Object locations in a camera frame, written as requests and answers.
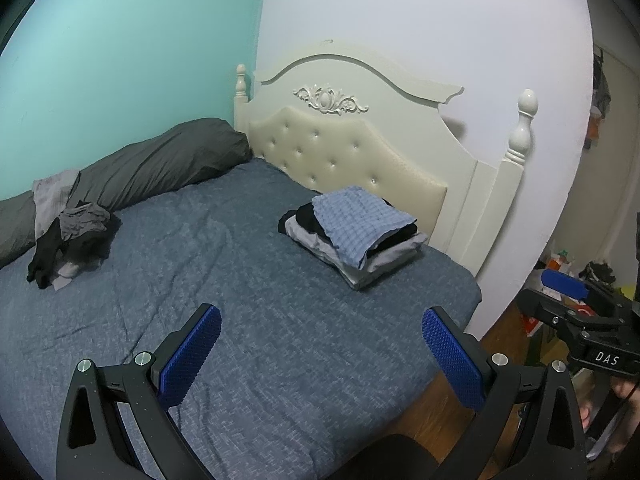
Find dark grey crumpled garment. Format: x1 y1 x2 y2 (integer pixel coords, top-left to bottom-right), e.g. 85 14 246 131
59 202 111 241

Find long dark grey pillow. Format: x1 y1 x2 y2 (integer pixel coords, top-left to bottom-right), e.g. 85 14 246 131
0 117 252 268

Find cream tufted headboard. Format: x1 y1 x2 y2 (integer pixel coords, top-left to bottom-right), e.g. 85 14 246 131
234 40 540 281

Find black bag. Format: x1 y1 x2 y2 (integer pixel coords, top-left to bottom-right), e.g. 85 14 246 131
579 260 620 284

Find blue plaid shorts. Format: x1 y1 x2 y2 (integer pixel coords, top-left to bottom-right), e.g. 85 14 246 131
311 185 418 270

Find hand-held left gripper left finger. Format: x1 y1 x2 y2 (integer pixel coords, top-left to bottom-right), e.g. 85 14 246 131
56 303 222 480

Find hanging clothes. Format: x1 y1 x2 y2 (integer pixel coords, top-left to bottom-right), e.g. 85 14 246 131
590 52 614 150

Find person's right hand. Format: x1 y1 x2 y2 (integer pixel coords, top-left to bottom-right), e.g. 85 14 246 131
612 378 640 411

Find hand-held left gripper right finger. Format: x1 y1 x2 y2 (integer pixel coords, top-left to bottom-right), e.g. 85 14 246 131
421 306 586 480

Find bed with blue sheet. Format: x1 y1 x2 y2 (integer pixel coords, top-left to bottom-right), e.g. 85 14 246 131
0 157 483 480

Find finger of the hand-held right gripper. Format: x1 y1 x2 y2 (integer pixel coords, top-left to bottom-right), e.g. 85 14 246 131
515 287 582 335
542 268 617 307

